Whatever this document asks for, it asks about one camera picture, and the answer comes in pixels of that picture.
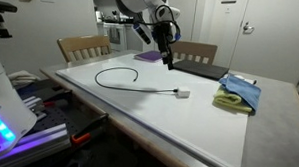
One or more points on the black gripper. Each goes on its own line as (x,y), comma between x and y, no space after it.
(162,33)

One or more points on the black charger cable white adapter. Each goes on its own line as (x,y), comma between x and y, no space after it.
(180,92)

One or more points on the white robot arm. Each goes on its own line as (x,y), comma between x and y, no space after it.
(154,20)

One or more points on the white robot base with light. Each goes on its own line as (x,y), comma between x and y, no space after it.
(15,118)

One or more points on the wooden chair far right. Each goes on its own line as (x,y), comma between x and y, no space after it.
(194,51)

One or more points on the wooden chair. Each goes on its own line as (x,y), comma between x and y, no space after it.
(89,47)
(194,51)

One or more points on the purple notebook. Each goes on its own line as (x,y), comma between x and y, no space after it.
(150,56)

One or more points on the white whiteboard mat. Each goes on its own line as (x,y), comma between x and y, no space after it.
(207,131)

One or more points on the yellow-green cloth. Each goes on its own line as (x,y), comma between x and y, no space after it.
(231,100)

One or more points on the blue cloth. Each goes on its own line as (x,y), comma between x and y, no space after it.
(247,91)

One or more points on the wooden chair far left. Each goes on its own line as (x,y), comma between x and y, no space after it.
(89,47)

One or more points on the orange black clamp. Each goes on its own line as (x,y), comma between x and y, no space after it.
(84,134)

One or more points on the white folded cloth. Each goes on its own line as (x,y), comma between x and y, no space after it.
(22,77)

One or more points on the small white charger with cable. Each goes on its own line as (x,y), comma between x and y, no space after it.
(252,81)

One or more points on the silver aluminium rail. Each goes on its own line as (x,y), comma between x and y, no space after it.
(36,146)

